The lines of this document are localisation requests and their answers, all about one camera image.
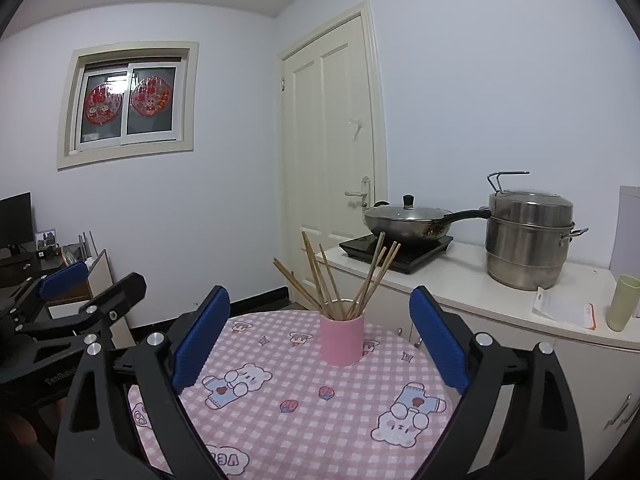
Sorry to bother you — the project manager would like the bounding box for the cream framed sliding window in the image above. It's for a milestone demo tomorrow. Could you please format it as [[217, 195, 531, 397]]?
[[56, 41, 200, 170]]

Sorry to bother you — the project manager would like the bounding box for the metal cabinet handle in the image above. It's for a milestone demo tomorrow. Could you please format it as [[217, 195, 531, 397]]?
[[602, 394, 635, 431]]

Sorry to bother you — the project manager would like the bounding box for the pink cup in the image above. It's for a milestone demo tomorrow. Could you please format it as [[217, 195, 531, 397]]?
[[319, 299, 366, 367]]

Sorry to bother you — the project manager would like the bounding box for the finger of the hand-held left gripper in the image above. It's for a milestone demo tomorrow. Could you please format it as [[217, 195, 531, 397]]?
[[0, 272, 148, 411], [0, 261, 90, 333]]

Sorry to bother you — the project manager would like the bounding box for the white paper packet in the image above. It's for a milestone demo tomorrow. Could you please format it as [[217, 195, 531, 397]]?
[[531, 287, 598, 331]]

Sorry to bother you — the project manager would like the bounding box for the pink checked bear tablecloth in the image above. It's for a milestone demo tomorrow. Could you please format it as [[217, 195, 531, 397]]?
[[127, 310, 461, 480]]

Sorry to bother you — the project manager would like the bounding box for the white panelled door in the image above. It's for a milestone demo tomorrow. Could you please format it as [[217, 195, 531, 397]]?
[[276, 0, 388, 311]]

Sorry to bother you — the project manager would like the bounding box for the steel wok black handle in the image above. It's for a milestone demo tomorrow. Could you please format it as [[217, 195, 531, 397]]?
[[362, 205, 493, 243]]

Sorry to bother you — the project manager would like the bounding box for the glass wok lid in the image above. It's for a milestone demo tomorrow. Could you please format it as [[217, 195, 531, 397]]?
[[363, 194, 453, 223]]

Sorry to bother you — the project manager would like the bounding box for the white counter cabinet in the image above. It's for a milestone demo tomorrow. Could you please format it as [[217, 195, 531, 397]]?
[[320, 240, 640, 476]]

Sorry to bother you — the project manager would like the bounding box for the black monitor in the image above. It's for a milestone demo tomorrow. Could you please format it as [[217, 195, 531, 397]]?
[[0, 192, 35, 256]]

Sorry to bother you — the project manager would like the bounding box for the red round window decal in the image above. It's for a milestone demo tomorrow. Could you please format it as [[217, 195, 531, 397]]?
[[84, 85, 123, 123], [131, 77, 168, 116]]

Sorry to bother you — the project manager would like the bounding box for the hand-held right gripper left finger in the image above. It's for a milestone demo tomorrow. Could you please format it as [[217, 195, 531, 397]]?
[[54, 285, 236, 480]]

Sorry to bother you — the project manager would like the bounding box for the black induction cooker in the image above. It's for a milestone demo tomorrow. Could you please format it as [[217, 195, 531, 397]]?
[[339, 234, 455, 276]]

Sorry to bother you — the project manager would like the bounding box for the dark wooden desk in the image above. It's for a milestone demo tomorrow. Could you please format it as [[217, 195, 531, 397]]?
[[0, 245, 93, 306]]

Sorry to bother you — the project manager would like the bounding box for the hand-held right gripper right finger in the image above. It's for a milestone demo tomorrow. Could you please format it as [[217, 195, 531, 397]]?
[[409, 285, 586, 480]]

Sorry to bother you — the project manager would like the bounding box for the metal door handle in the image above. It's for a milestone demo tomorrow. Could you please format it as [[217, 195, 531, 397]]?
[[345, 176, 372, 209]]

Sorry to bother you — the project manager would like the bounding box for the pale green cup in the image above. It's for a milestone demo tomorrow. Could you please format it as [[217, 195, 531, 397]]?
[[606, 275, 640, 332]]

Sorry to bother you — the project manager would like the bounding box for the stainless steel steamer pot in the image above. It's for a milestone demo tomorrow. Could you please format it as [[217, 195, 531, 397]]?
[[485, 171, 590, 291]]

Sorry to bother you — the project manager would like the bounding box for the bunch of wooden chopsticks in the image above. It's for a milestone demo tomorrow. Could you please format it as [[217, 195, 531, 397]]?
[[272, 231, 402, 321]]

